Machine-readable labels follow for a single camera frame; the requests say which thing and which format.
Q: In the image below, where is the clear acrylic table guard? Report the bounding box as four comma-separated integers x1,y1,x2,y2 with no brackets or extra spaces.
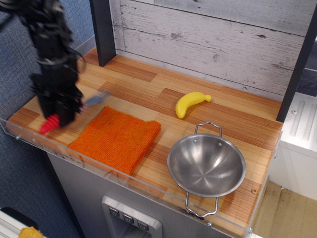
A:
0,47,283,235

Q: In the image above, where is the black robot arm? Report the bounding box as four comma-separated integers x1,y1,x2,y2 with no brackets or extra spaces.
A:
0,0,83,127

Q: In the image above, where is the red handled metal fork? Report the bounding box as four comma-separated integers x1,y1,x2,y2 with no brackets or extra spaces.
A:
39,90,111,134

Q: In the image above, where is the grey toy kitchen cabinet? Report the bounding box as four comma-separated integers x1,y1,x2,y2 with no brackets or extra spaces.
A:
48,154,226,238

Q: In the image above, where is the orange knitted cloth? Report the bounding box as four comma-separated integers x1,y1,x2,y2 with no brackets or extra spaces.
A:
68,106,161,175

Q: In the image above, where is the yellow toy banana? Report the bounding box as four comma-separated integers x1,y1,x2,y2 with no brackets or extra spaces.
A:
175,92,211,119

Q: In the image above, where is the dark grey left post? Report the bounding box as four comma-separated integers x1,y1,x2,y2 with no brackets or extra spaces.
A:
90,0,116,66

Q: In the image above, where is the dark grey right post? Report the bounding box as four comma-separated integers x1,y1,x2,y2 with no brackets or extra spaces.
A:
276,5,317,122

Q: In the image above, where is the silver dispenser button panel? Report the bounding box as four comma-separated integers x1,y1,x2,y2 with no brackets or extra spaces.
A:
102,195,163,238

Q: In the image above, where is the stainless steel two-handled bowl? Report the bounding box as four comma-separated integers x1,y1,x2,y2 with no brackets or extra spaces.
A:
167,122,247,218

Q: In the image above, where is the dark grey post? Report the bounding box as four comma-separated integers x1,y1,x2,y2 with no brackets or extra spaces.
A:
90,0,116,66
276,5,317,122

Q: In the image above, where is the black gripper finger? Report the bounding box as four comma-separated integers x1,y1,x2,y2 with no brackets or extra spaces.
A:
56,100,82,127
39,95,57,119

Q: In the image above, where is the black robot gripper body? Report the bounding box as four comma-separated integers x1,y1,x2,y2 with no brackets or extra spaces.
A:
30,59,83,104

